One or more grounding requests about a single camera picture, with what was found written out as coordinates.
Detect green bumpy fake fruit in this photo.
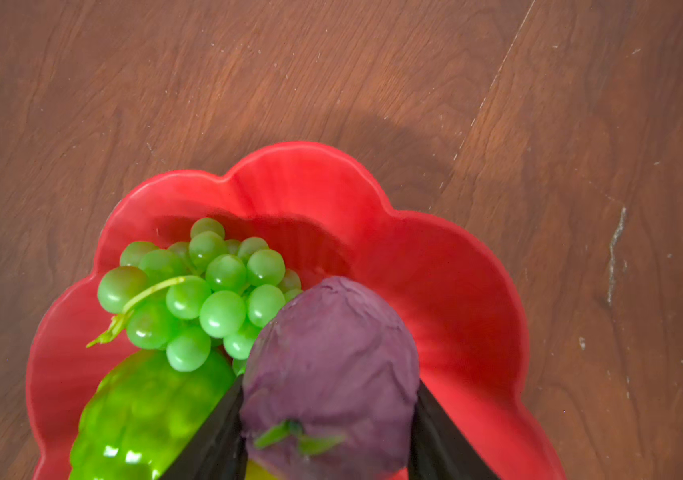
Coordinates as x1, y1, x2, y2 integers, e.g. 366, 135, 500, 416
70, 350, 236, 479

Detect green fake grape bunch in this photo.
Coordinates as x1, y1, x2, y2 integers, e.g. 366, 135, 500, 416
94, 217, 303, 375

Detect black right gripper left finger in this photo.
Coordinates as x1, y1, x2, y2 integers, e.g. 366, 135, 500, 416
160, 375, 249, 480

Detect red flower-shaped fruit bowl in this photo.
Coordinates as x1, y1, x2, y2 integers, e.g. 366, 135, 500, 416
26, 141, 565, 479

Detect yellow fake lemon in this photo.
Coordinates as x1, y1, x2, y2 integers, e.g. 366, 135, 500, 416
245, 460, 279, 480

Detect purple fake fig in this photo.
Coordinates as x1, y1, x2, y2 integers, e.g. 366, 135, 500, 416
240, 277, 421, 479

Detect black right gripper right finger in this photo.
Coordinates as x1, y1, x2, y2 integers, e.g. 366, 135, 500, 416
407, 382, 499, 480

